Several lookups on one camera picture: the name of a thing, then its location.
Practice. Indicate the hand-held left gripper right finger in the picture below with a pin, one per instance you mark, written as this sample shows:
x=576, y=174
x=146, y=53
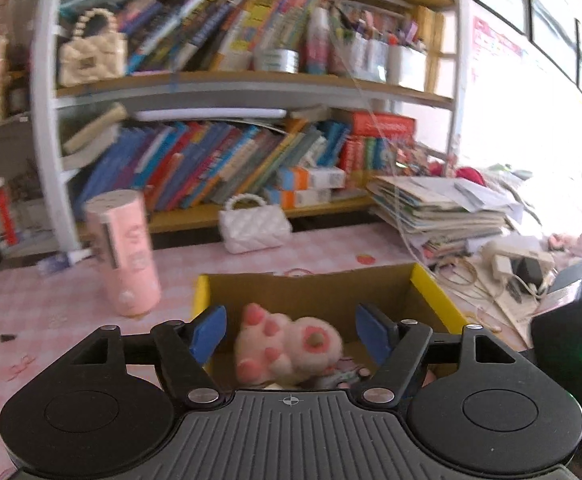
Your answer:
x=371, y=334

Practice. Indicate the red flat box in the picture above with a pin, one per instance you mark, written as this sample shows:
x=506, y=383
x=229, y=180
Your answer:
x=383, y=124

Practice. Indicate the pink wall poster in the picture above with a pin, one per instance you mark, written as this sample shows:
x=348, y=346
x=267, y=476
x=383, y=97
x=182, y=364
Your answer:
x=496, y=45

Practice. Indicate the row of blue-spine books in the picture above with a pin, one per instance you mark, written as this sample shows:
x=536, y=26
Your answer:
x=211, y=165

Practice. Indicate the stack of papers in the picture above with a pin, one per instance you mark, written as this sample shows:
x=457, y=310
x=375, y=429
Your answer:
x=436, y=210

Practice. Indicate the white shelf unit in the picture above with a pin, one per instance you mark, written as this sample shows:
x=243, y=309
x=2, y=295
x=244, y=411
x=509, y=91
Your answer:
x=45, y=110

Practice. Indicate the small spray bottle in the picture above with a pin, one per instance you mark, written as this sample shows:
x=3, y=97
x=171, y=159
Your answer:
x=63, y=262

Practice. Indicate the thick pale book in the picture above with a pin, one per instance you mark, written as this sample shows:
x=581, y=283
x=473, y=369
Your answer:
x=96, y=135

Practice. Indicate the silver round tin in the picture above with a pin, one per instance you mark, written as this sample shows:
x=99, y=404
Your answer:
x=276, y=60

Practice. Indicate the small black plastic piece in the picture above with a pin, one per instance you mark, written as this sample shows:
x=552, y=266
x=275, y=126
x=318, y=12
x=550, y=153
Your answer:
x=7, y=337

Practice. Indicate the orange and white carton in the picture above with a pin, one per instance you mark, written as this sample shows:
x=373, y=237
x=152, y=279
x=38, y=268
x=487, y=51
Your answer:
x=316, y=177
x=306, y=197

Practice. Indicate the pastel spray can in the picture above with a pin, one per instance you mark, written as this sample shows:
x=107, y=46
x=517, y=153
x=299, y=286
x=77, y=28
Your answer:
x=318, y=42

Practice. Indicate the cream quilted handbag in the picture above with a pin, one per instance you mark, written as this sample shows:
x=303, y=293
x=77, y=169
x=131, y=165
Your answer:
x=91, y=57

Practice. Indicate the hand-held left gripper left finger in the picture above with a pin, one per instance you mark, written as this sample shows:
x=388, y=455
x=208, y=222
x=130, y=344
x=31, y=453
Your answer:
x=211, y=334

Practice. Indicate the yellow cardboard box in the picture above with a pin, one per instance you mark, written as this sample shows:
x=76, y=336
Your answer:
x=311, y=290

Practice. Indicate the row of mixed upright books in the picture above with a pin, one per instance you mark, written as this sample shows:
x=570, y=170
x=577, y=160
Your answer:
x=221, y=25

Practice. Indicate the pink cylindrical container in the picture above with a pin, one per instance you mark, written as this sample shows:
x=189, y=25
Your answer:
x=126, y=260

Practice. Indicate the white power strip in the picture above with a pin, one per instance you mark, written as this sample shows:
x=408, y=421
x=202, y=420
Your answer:
x=516, y=250

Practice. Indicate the pink plush pig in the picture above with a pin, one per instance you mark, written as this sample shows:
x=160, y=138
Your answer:
x=291, y=347

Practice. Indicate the wooden bookshelf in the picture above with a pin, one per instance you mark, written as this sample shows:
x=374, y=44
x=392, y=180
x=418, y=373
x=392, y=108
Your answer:
x=271, y=80

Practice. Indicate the red glue bottle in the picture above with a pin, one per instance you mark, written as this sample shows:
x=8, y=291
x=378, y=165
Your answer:
x=3, y=215

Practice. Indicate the white flat folder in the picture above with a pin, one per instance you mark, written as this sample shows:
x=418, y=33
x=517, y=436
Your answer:
x=211, y=114

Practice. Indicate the white quilted handbag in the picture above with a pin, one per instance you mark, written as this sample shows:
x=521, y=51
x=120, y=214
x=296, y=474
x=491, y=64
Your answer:
x=256, y=227

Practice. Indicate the pink checked tablecloth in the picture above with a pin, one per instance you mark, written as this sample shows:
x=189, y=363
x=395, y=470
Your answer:
x=46, y=310

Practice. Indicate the row of small colourful books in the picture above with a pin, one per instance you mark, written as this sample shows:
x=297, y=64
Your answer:
x=376, y=155

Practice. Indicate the white pen holder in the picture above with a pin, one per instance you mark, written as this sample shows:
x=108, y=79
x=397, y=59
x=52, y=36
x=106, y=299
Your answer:
x=406, y=67

